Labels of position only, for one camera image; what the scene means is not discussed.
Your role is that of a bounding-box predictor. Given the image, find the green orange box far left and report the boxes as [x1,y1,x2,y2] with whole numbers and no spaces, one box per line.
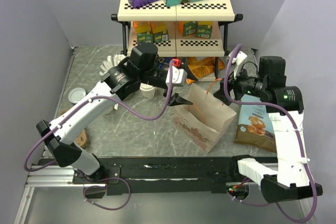
[133,21,153,44]

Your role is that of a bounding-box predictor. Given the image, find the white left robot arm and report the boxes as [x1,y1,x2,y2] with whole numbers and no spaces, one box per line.
[36,43,197,183]

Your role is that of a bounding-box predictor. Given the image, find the white plastic cup lid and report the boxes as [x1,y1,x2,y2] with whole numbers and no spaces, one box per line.
[140,83,155,91]

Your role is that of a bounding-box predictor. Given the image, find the green orange box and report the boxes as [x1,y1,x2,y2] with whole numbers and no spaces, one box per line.
[176,21,197,37]
[133,21,153,44]
[196,21,213,39]
[150,22,169,43]

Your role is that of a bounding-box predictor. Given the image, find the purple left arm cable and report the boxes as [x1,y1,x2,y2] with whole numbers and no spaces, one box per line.
[23,60,175,210]

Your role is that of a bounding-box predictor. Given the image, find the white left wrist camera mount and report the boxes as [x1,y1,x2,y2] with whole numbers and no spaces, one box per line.
[166,58,187,87]

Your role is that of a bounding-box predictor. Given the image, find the brown chips bag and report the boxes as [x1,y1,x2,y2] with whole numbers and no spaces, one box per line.
[234,104,277,153]

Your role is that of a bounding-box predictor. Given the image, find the stack of white paper cups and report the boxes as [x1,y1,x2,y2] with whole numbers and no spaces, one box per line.
[103,104,118,116]

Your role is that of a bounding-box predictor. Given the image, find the orange snack bag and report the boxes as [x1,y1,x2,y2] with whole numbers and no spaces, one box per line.
[187,57,216,79]

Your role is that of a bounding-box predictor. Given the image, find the green orange box far right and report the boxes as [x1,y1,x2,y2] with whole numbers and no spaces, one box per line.
[196,21,213,39]

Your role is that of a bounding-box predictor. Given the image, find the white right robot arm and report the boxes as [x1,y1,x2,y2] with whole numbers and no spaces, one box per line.
[214,54,323,203]

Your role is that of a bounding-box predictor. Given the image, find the bundle of wrapped white straws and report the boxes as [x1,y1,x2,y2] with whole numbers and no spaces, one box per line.
[99,54,126,76]

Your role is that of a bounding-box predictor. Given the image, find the paper takeout bag orange handles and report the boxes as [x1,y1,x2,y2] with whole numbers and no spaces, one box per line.
[174,83,236,153]

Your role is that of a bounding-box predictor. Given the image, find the stack of white lids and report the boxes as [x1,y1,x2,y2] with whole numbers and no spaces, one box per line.
[68,87,87,104]

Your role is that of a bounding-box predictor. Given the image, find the brown cardboard cup carrier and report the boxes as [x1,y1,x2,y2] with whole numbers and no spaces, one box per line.
[59,108,89,149]

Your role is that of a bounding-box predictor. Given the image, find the cream two-tier shelf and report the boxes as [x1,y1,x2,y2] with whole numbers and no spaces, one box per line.
[111,0,244,81]

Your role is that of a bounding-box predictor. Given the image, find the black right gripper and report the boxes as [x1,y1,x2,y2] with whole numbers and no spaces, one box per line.
[213,61,267,105]

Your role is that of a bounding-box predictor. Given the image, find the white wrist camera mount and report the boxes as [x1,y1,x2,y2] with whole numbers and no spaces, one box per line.
[231,51,248,79]
[166,58,187,87]

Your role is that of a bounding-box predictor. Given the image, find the white paper coffee cup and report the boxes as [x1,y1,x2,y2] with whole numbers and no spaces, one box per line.
[140,87,156,100]

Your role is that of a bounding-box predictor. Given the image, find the blue snack bag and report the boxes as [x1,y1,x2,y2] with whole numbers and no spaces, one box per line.
[158,57,173,70]

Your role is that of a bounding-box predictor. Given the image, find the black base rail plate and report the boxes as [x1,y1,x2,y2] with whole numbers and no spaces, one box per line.
[25,156,279,196]

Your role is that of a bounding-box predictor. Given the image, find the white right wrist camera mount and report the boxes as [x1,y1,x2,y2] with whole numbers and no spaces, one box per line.
[231,51,248,79]

